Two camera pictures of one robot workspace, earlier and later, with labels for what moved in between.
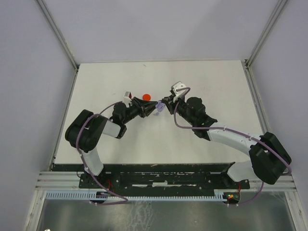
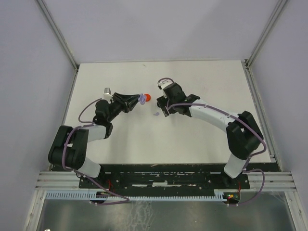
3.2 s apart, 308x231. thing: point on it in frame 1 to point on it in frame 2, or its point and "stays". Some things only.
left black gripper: x=149 y=106 to x=131 y=101
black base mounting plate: x=182 y=179 stays
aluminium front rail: x=69 y=181 stays
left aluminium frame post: x=58 y=33 stays
